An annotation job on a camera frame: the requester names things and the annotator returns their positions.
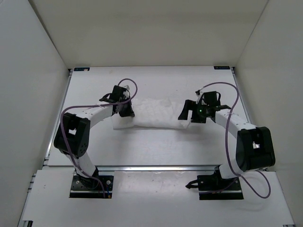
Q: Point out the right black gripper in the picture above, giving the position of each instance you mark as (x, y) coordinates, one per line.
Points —
(189, 105)

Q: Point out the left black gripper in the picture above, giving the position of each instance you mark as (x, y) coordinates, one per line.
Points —
(129, 112)

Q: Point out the white pleated skirt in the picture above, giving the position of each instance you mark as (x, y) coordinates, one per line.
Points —
(152, 113)

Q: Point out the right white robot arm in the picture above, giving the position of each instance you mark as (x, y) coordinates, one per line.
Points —
(254, 146)

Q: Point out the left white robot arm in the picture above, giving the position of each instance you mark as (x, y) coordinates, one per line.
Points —
(72, 137)

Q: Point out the right blue corner label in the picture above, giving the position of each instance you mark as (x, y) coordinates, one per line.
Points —
(221, 67)

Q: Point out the blue corner label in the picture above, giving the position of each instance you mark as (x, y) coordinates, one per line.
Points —
(221, 67)
(81, 69)

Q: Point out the left blue corner label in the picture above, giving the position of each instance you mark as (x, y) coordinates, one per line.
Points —
(81, 69)

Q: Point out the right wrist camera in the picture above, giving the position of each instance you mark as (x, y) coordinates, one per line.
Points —
(199, 93)

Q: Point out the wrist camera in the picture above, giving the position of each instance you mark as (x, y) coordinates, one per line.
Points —
(199, 93)
(127, 91)

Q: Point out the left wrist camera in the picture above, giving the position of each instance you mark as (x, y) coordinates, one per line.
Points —
(127, 91)

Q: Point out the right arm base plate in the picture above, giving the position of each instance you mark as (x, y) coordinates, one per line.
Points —
(212, 188)

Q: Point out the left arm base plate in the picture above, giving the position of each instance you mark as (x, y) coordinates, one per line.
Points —
(89, 188)

